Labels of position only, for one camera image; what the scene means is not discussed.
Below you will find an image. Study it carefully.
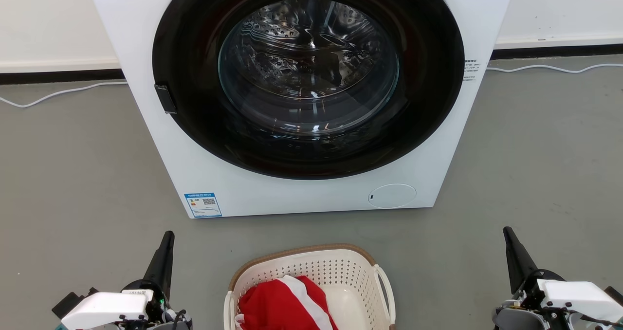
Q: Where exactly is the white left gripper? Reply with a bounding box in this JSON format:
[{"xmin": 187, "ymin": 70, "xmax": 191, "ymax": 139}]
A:
[{"xmin": 61, "ymin": 231, "xmax": 175, "ymax": 330}]

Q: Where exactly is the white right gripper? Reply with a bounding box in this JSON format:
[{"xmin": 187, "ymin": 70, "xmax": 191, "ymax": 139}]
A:
[{"xmin": 503, "ymin": 226, "xmax": 623, "ymax": 330}]

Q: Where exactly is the cream perforated laundry basket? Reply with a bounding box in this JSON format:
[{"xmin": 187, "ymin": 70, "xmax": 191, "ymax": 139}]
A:
[{"xmin": 223, "ymin": 244, "xmax": 396, "ymax": 330}]

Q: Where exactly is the blue energy label sticker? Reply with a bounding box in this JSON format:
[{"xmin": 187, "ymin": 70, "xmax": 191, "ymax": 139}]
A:
[{"xmin": 184, "ymin": 192, "xmax": 223, "ymax": 219}]

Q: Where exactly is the red and white garment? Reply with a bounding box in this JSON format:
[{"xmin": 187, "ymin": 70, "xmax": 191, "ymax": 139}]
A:
[{"xmin": 235, "ymin": 275, "xmax": 339, "ymax": 330}]

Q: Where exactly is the black round washer door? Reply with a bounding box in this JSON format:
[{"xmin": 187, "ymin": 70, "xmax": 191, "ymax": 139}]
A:
[{"xmin": 152, "ymin": 0, "xmax": 465, "ymax": 180}]

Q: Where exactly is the round white filter cover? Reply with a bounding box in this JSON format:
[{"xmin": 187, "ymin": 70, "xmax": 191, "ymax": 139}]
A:
[{"xmin": 368, "ymin": 183, "xmax": 417, "ymax": 209}]

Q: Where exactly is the white front-load washing machine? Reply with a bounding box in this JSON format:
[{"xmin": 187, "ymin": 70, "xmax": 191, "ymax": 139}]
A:
[{"xmin": 84, "ymin": 0, "xmax": 518, "ymax": 219}]

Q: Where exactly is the small printed text sticker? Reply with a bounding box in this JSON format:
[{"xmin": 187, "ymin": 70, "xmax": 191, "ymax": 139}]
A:
[{"xmin": 462, "ymin": 59, "xmax": 480, "ymax": 82}]

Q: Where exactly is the steel washing drum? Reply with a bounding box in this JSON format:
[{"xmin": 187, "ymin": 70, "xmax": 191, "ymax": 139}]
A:
[{"xmin": 218, "ymin": 0, "xmax": 400, "ymax": 137}]

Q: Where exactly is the black door handle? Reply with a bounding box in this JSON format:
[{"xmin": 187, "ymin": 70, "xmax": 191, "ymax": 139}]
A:
[{"xmin": 154, "ymin": 83, "xmax": 178, "ymax": 115}]

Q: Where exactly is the white floor cable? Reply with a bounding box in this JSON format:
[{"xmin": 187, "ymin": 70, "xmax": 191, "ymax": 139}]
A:
[
  {"xmin": 486, "ymin": 63, "xmax": 623, "ymax": 73},
  {"xmin": 0, "ymin": 80, "xmax": 128, "ymax": 109}
]

